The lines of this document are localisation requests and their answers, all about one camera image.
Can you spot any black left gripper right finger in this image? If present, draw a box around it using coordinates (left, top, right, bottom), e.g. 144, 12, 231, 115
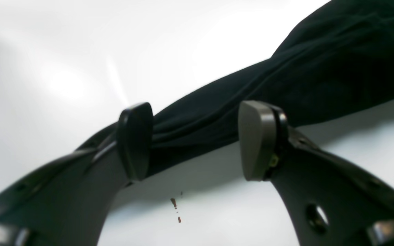
238, 101, 394, 246

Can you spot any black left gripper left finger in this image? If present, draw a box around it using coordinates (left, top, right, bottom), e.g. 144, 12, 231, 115
0, 102, 153, 246

